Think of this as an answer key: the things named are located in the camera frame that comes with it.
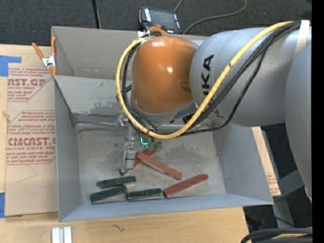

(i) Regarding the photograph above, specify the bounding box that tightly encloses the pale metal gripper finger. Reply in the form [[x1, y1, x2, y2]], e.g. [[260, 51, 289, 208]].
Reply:
[[120, 142, 131, 175], [128, 143, 138, 171]]

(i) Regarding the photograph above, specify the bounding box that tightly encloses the red-brown flat block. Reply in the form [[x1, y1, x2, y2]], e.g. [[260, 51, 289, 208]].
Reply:
[[163, 173, 209, 199], [136, 151, 183, 181], [119, 147, 156, 177]]

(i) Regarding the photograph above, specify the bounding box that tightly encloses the dark green flat block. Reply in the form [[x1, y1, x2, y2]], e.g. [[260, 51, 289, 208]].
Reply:
[[96, 175, 137, 189], [126, 188, 163, 201], [89, 185, 128, 204]]

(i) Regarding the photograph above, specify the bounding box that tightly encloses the grey metal bin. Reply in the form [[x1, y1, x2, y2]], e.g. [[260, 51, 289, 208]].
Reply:
[[51, 26, 274, 223]]

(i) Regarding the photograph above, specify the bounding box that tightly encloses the brown cardboard board red print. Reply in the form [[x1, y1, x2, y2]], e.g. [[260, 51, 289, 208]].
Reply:
[[0, 44, 281, 218]]

